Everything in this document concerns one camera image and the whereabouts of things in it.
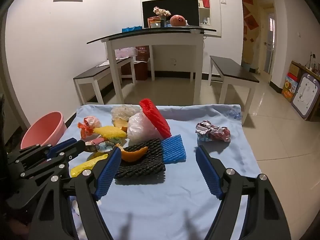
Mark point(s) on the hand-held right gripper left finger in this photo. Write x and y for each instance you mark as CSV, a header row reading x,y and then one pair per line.
x,y
108,172

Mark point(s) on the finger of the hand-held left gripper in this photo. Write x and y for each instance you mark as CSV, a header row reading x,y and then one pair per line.
x,y
75,150
62,146

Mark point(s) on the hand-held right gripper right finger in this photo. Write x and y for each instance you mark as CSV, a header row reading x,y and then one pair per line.
x,y
210,172

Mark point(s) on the banana peel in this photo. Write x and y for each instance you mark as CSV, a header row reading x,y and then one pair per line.
x,y
82,167

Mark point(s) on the pink plastic bucket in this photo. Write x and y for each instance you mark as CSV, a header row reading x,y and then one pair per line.
x,y
42,130

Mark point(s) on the colourful printed wrapper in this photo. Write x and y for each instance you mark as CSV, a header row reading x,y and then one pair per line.
x,y
105,146

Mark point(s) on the black foam net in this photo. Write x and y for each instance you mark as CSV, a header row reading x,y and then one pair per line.
x,y
145,168

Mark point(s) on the yellow foam net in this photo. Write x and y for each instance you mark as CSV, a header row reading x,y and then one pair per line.
x,y
110,131

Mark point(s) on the red foam net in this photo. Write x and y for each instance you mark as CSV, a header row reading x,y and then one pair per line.
x,y
155,117

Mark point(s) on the clear red candy wrapper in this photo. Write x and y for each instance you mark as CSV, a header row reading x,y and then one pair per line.
x,y
91,123

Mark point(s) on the crumpled printed paper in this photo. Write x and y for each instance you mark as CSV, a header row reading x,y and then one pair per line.
x,y
212,131

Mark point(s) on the blue foam net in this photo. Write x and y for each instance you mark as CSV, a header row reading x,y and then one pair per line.
x,y
173,150

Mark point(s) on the white plastic bag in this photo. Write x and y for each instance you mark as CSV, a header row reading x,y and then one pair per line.
x,y
140,130

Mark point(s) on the light blue cloth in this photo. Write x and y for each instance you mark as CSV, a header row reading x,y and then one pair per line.
x,y
162,205

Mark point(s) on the clear crumpled plastic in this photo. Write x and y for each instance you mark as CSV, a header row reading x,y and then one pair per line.
x,y
122,112

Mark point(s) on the dark top white bench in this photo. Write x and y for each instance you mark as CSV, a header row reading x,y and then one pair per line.
x,y
232,67
95,73

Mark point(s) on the white papers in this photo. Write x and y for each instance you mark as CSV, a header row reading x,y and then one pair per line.
x,y
103,63

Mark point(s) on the red paper bag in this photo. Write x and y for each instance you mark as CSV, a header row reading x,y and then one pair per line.
x,y
142,65

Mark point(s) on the clear plastic bag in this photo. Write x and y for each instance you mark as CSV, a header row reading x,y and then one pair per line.
x,y
125,53

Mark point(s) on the colourful cardboard box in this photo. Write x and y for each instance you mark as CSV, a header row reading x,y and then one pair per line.
x,y
289,87

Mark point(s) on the purple framed drawing board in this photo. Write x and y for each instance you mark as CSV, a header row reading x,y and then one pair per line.
x,y
306,95

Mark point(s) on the blue box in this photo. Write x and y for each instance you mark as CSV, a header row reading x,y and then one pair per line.
x,y
131,29

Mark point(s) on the white table with glass top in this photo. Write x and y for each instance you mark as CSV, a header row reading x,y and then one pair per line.
x,y
155,38

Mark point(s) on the white door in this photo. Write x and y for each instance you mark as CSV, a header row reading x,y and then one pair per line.
x,y
270,42

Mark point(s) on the orange red box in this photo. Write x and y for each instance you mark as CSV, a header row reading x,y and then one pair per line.
x,y
154,22

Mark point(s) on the flower bouquet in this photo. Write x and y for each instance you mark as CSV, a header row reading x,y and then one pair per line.
x,y
162,12

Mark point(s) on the red paper wall decoration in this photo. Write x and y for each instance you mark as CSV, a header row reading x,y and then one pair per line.
x,y
251,23

